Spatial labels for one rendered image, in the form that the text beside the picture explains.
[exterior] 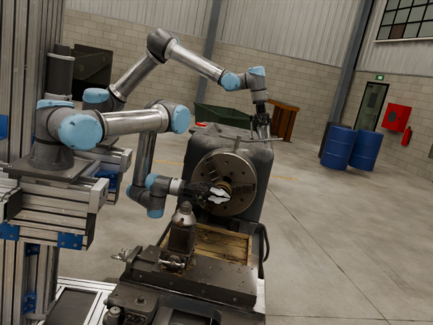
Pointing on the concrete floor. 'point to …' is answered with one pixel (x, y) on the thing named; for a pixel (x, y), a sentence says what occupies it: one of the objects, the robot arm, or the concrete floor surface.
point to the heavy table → (283, 119)
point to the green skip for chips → (222, 116)
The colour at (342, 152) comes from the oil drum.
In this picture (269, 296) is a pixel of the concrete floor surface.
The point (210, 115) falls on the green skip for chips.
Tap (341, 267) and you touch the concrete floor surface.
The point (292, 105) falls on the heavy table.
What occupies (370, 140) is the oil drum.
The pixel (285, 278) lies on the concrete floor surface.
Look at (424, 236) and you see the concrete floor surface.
